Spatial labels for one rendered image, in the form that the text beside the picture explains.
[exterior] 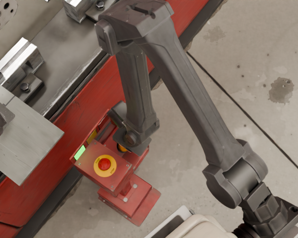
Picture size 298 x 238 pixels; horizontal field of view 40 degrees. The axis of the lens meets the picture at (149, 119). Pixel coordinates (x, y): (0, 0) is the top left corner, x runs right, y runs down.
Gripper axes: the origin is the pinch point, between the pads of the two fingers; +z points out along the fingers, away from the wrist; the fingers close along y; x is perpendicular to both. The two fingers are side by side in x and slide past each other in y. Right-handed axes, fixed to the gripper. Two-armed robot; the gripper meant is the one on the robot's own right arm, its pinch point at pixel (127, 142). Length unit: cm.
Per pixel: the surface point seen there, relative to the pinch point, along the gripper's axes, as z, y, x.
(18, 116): -13.0, 28.9, 14.8
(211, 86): 77, -23, -68
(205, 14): 79, 3, -103
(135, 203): 65, -22, 8
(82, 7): -3.9, 37.2, -26.1
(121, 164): 1.8, -2.5, 6.5
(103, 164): -0.1, 2.3, 10.1
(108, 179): 1.9, -1.9, 12.9
